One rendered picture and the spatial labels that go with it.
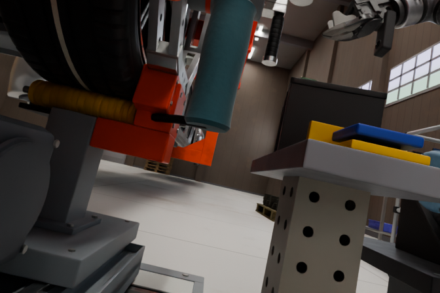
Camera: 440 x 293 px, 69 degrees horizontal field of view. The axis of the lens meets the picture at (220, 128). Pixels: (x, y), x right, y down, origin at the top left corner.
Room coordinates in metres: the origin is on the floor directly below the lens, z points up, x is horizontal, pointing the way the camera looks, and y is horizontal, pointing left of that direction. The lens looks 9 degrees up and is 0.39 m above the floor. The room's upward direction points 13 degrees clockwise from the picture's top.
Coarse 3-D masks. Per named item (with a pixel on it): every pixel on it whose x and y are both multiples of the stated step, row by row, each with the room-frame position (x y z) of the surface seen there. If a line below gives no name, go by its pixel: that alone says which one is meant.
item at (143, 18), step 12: (144, 0) 0.65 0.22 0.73; (168, 0) 0.82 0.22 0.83; (144, 12) 0.65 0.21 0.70; (168, 12) 0.88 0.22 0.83; (144, 24) 0.67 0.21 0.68; (168, 24) 0.95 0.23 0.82; (144, 36) 0.75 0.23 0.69; (168, 36) 0.95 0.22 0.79; (144, 48) 0.76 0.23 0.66; (144, 60) 0.67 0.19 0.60
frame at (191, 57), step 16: (160, 0) 0.53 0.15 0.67; (160, 16) 0.56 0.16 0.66; (176, 16) 0.53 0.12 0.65; (192, 16) 0.95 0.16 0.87; (208, 16) 0.95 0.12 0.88; (160, 32) 0.58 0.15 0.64; (176, 32) 0.55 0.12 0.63; (192, 32) 0.95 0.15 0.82; (160, 48) 0.59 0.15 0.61; (176, 48) 0.58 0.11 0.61; (192, 48) 0.95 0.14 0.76; (160, 64) 0.60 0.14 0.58; (176, 64) 0.60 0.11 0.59; (192, 64) 0.89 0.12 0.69; (192, 80) 0.89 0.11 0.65
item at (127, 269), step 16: (128, 256) 0.87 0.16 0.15; (0, 272) 0.61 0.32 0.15; (96, 272) 0.70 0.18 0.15; (112, 272) 0.73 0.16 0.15; (128, 272) 0.77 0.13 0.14; (0, 288) 0.55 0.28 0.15; (16, 288) 0.56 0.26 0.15; (32, 288) 0.50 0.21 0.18; (48, 288) 0.53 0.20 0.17; (64, 288) 0.55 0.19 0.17; (80, 288) 0.62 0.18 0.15; (96, 288) 0.63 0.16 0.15; (112, 288) 0.64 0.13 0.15
